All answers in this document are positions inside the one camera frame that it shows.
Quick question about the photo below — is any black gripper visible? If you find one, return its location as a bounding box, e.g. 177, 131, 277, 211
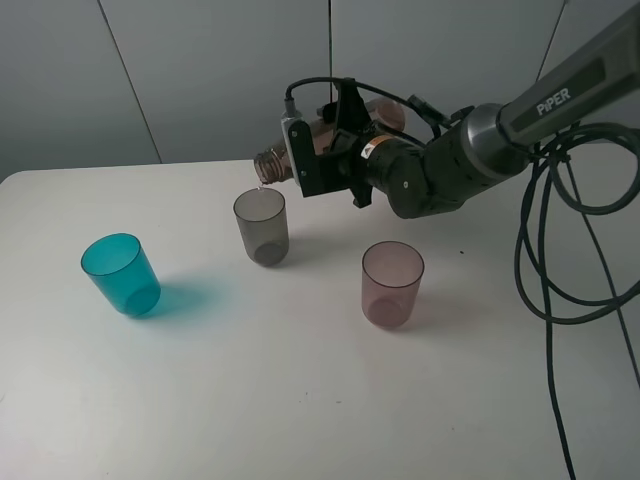
320, 78, 425, 208

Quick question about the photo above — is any brown translucent water bottle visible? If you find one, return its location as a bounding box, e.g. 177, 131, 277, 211
253, 97, 406, 185

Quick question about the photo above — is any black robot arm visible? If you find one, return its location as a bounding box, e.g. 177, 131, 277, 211
320, 6, 639, 219

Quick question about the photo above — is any grey translucent cup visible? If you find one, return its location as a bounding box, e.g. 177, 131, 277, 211
233, 187, 289, 267

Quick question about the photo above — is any pink translucent cup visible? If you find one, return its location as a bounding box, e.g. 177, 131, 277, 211
361, 241, 425, 329

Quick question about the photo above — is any teal translucent cup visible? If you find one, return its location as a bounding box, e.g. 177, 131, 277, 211
80, 233, 161, 317

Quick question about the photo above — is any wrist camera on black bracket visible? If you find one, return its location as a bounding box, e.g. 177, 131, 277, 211
281, 114, 349, 198

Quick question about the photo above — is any black cable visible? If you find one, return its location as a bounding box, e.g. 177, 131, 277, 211
284, 75, 640, 480

